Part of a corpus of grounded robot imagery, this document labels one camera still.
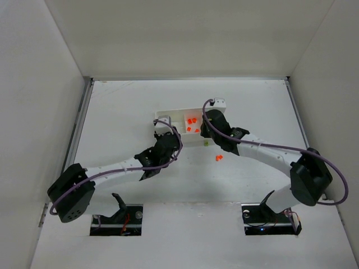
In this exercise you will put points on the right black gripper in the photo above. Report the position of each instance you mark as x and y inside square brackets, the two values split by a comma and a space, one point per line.
[208, 123]

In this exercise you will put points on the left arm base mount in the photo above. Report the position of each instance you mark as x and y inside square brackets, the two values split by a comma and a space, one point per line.
[126, 221]

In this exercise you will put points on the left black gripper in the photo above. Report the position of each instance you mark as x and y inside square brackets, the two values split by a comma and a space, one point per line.
[169, 139]

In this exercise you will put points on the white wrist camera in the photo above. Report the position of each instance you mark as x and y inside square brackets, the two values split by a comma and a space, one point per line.
[218, 104]
[162, 125]

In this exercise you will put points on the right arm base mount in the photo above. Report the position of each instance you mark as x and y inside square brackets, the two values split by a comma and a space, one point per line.
[259, 219]

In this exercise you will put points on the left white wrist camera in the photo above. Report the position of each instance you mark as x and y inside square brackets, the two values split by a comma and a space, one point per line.
[162, 125]

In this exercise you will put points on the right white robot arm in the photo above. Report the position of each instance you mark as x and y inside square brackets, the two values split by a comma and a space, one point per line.
[308, 174]

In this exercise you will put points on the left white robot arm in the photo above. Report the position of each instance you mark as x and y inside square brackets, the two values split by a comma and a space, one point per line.
[90, 191]

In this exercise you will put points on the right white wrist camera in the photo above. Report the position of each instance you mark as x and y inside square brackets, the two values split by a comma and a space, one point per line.
[218, 104]

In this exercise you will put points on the white three-compartment sorting tray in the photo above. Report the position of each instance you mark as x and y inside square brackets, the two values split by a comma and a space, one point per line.
[179, 119]

